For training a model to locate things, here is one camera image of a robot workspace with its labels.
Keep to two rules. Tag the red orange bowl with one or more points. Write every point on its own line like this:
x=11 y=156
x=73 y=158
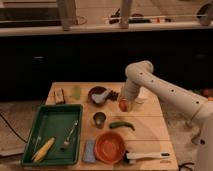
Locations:
x=109 y=147

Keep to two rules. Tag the silver metal spoon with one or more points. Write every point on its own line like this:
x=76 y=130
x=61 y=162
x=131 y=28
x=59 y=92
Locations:
x=66 y=142

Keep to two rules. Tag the small metal cup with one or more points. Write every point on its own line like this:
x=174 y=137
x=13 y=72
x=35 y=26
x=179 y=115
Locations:
x=99 y=119

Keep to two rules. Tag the dark brown bowl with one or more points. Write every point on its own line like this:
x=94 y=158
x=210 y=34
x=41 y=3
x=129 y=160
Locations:
x=96 y=90

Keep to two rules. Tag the green chili pepper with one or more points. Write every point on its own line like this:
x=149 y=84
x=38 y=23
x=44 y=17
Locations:
x=114 y=125

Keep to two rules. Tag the dark grape bunch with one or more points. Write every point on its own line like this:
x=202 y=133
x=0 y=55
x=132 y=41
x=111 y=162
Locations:
x=113 y=95

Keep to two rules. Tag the small wooden block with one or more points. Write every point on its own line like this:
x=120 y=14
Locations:
x=59 y=96

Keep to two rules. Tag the white cloth-covered gripper body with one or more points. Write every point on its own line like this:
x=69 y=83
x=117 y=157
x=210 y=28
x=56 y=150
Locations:
x=128 y=95

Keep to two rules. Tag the grey pestle scoop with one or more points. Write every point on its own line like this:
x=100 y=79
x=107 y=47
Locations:
x=100 y=98

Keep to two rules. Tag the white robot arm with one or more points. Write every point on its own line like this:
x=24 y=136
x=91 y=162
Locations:
x=197 y=108

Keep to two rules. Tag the white handled brush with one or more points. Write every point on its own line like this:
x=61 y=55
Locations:
x=131 y=157

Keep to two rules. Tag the yellow corn cob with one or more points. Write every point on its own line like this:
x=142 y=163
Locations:
x=41 y=153

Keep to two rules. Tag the white paper cup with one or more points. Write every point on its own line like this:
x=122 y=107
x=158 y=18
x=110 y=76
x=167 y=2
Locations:
x=143 y=95

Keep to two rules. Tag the green plastic tray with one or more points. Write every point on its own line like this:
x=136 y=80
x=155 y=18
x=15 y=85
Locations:
x=54 y=121

